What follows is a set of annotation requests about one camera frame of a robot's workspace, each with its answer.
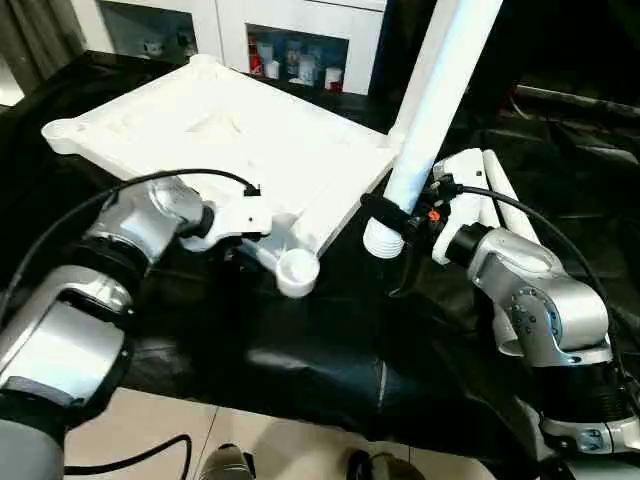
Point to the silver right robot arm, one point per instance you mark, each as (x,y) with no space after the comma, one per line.
(540,300)

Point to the white plastic table top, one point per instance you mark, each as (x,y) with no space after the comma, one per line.
(230,130)

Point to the black mat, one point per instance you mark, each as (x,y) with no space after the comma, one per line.
(300,350)

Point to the long black bar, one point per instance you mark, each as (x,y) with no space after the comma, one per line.
(580,98)

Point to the white cabinet with glass doors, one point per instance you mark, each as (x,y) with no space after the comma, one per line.
(300,30)

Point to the black case with yellow label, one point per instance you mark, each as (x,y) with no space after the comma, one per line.
(560,40)

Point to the grey curtain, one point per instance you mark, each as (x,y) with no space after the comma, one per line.
(30,40)

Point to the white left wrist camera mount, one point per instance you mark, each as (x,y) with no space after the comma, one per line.
(232,218)

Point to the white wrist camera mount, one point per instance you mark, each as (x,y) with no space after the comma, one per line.
(462,205)
(232,218)

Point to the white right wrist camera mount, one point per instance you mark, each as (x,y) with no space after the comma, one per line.
(462,205)

